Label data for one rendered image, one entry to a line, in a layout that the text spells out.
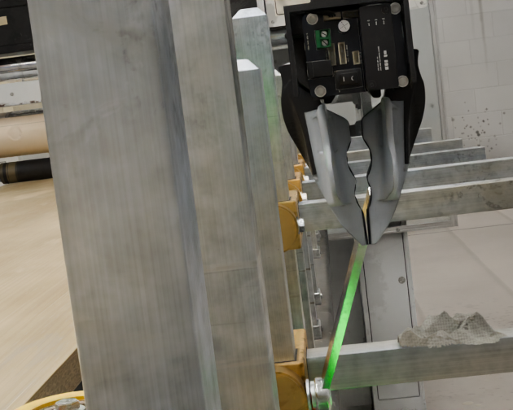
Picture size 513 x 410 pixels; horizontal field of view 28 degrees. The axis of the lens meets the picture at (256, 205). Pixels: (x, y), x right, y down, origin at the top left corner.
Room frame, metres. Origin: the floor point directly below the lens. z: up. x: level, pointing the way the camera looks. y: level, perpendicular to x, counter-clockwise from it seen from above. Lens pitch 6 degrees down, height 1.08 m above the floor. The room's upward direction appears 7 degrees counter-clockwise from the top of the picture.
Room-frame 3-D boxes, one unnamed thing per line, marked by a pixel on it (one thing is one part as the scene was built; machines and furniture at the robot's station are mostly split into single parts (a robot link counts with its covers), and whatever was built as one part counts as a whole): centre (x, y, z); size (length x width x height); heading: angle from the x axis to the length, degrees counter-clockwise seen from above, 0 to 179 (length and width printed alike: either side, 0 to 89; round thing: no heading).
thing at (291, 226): (1.08, -0.02, 0.95); 0.14 x 0.06 x 0.05; 176
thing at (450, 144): (1.83, -0.19, 0.95); 0.37 x 0.03 x 0.03; 86
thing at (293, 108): (0.65, -0.05, 1.07); 0.05 x 0.02 x 0.09; 86
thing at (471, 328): (0.83, -0.15, 0.87); 0.09 x 0.07 x 0.02; 86
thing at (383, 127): (0.63, -0.08, 1.02); 0.06 x 0.03 x 0.09; 176
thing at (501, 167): (1.34, -0.09, 0.95); 0.50 x 0.04 x 0.04; 86
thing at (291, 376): (0.83, 0.00, 0.85); 0.14 x 0.06 x 0.05; 176
